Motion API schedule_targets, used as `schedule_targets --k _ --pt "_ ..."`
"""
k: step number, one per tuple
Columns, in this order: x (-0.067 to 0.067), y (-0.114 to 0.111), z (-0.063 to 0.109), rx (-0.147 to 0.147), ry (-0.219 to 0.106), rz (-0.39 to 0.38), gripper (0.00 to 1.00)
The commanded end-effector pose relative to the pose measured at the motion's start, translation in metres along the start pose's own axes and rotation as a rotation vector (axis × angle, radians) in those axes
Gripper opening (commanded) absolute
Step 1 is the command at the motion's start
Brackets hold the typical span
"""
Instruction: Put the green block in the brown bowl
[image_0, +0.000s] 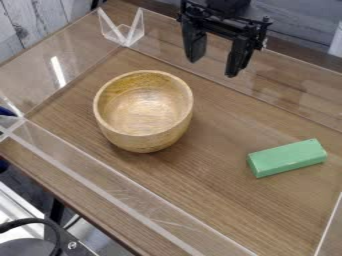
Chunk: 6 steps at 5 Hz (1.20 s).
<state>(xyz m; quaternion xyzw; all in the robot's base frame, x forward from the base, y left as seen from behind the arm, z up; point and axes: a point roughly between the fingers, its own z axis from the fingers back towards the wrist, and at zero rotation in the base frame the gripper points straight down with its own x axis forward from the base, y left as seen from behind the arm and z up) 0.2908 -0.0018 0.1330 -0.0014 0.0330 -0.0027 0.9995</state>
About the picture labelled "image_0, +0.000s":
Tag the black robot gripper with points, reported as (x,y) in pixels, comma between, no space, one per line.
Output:
(229,19)

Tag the green rectangular block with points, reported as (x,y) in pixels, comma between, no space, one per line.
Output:
(285,158)

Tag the light brown wooden bowl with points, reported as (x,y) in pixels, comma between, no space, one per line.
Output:
(143,110)

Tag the clear acrylic tray walls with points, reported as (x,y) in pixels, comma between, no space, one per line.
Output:
(187,201)

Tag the blue object at left edge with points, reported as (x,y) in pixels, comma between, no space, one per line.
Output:
(6,112)

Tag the black table leg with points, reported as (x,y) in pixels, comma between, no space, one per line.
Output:
(56,211)

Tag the clear acrylic corner bracket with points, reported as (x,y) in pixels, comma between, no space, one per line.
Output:
(122,34)

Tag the metal bracket with screw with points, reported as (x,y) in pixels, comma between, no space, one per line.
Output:
(71,245)

